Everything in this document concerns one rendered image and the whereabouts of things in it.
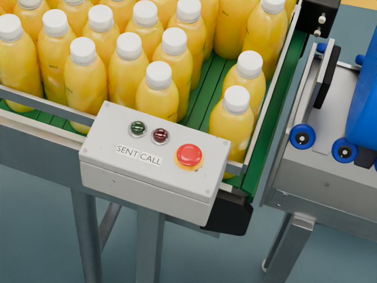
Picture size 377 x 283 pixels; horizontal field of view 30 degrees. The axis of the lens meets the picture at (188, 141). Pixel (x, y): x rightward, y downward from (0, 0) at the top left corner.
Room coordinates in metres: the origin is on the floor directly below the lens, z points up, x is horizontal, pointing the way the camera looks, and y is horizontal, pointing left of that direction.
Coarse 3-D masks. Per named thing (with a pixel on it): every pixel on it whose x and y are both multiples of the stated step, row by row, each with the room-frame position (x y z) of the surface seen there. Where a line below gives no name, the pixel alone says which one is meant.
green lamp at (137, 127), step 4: (132, 124) 0.54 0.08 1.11; (136, 124) 0.55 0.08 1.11; (140, 124) 0.55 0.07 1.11; (132, 128) 0.54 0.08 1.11; (136, 128) 0.54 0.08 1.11; (140, 128) 0.54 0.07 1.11; (144, 128) 0.54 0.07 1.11; (132, 132) 0.53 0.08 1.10; (136, 132) 0.53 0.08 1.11; (140, 132) 0.54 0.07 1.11
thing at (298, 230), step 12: (288, 228) 0.66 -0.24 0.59; (300, 228) 0.65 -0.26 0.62; (312, 228) 0.66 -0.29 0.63; (288, 240) 0.66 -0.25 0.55; (300, 240) 0.65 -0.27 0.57; (276, 252) 0.68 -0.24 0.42; (288, 252) 0.65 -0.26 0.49; (300, 252) 0.65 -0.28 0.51; (276, 264) 0.66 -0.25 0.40; (288, 264) 0.65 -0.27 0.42; (264, 276) 0.69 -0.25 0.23; (276, 276) 0.65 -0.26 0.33
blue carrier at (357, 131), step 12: (372, 36) 0.85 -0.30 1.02; (372, 48) 0.79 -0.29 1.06; (372, 60) 0.74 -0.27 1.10; (360, 72) 0.80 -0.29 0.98; (372, 72) 0.68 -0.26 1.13; (360, 84) 0.74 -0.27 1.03; (372, 84) 0.64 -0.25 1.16; (360, 96) 0.69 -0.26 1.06; (372, 96) 0.62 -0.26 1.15; (360, 108) 0.64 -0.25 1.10; (372, 108) 0.61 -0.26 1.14; (348, 120) 0.69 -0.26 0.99; (360, 120) 0.61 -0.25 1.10; (372, 120) 0.61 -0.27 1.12; (348, 132) 0.64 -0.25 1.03; (360, 132) 0.61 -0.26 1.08; (372, 132) 0.60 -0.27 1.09; (360, 144) 0.62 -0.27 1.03; (372, 144) 0.61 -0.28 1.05
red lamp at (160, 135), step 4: (160, 128) 0.54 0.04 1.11; (156, 132) 0.54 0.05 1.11; (160, 132) 0.54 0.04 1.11; (164, 132) 0.54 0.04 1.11; (156, 136) 0.53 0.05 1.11; (160, 136) 0.53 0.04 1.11; (164, 136) 0.53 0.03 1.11; (156, 140) 0.53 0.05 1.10; (160, 140) 0.53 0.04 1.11; (164, 140) 0.53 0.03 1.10
